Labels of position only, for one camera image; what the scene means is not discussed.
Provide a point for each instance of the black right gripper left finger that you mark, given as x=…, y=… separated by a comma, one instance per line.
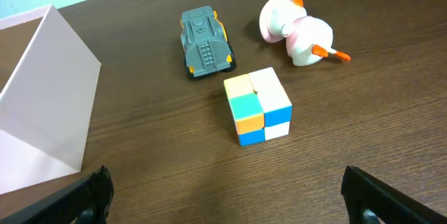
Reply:
x=85, y=201

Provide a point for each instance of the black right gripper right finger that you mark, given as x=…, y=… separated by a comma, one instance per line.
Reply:
x=369, y=200

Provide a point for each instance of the pastel puzzle cube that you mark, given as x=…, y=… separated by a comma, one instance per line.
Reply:
x=260, y=106

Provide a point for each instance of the white pink duck toy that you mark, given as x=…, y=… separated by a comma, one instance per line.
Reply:
x=308, y=39

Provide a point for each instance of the grey toy car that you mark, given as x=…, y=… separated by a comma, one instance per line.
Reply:
x=205, y=43

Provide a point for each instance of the pink open box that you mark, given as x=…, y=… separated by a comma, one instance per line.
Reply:
x=48, y=85

